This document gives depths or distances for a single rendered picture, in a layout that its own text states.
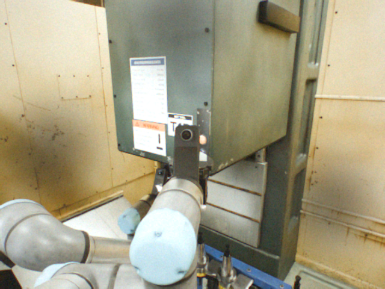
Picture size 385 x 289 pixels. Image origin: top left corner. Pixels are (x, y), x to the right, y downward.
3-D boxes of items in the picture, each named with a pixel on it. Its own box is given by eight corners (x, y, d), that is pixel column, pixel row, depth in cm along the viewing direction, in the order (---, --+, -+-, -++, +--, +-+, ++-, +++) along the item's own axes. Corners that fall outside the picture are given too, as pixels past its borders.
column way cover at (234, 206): (257, 250, 147) (264, 164, 133) (191, 221, 175) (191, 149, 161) (261, 245, 151) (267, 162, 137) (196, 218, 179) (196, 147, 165)
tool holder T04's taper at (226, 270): (235, 270, 88) (236, 253, 86) (230, 279, 84) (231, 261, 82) (223, 265, 90) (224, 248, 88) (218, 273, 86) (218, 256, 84)
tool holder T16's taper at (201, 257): (208, 256, 94) (209, 240, 92) (202, 264, 90) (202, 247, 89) (198, 252, 96) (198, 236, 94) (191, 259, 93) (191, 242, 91)
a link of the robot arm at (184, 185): (151, 186, 39) (205, 189, 38) (159, 175, 43) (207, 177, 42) (153, 230, 41) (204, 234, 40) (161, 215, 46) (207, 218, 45)
